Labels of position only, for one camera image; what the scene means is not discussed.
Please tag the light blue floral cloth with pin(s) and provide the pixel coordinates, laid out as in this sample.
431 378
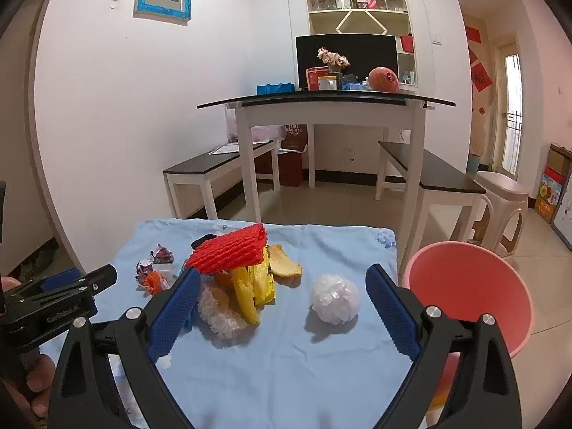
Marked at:
277 366

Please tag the grey framed whiteboard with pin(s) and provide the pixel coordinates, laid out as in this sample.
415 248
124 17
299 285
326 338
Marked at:
564 219

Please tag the clear plastic bag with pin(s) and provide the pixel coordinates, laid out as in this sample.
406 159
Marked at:
268 133

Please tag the brown cardboard box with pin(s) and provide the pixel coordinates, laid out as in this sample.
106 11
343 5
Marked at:
558 158

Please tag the red paper bag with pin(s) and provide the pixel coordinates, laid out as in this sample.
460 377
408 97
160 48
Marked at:
290 165

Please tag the white glass door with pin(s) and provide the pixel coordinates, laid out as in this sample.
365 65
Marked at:
511 111

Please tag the flower bouquet in vase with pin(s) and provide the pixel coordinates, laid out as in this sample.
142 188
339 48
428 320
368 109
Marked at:
333 58

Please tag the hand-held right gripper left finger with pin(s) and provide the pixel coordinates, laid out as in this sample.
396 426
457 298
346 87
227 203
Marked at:
174 317

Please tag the pink plastic bucket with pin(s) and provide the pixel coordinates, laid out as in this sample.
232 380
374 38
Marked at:
469 286

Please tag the white papers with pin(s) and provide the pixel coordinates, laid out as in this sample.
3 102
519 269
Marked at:
225 149

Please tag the red pomegranate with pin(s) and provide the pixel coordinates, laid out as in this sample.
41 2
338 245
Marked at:
383 79

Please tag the blue bag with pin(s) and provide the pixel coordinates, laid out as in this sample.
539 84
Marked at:
275 88

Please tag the white bench with dark seat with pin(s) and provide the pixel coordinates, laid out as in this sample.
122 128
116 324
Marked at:
201 165
433 170

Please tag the red foam fruit net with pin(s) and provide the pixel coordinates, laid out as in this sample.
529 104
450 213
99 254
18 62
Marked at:
232 245

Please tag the white wall shelf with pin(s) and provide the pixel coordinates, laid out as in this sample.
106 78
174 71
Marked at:
357 12

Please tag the small blue bin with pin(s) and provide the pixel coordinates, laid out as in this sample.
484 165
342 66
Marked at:
473 164

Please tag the person's left hand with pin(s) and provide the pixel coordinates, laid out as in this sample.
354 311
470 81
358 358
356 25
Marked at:
40 373

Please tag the yellow fruit peel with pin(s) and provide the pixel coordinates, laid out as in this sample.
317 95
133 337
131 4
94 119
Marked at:
283 266

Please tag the red box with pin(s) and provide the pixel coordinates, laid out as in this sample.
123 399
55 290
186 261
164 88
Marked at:
407 44

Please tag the black monitor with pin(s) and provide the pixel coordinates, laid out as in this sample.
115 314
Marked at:
366 53

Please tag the white cup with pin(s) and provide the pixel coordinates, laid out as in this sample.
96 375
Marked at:
325 84

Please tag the red diamond wall decoration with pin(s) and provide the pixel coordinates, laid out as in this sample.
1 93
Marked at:
481 78

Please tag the printed fruit carton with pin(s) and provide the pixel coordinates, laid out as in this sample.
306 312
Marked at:
548 196

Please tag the beige plastic stool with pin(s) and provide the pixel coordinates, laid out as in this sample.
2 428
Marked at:
500 190

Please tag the printed wrapper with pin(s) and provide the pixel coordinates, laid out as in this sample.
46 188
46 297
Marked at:
163 254
144 272

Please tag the red tin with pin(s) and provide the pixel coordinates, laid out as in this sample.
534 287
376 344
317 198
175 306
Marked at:
315 76

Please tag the orange wrapper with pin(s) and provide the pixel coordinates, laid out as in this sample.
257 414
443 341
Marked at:
154 282

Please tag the red wall banner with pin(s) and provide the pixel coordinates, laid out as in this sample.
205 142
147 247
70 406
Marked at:
473 33

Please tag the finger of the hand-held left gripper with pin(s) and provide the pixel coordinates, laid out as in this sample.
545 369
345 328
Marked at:
58 281
100 277

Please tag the black foam net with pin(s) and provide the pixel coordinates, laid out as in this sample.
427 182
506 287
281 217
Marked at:
203 240

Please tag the clear bubble wrap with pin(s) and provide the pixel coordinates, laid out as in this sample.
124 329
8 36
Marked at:
223 317

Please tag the white plastic ball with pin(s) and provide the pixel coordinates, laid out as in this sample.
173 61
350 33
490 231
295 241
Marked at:
335 297

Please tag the white wall outlet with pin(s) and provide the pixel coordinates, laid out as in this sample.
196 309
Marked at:
350 154

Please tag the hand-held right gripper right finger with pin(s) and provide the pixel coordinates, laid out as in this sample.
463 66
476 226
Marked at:
393 317

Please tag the white table with black top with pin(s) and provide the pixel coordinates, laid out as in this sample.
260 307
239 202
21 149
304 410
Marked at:
326 114

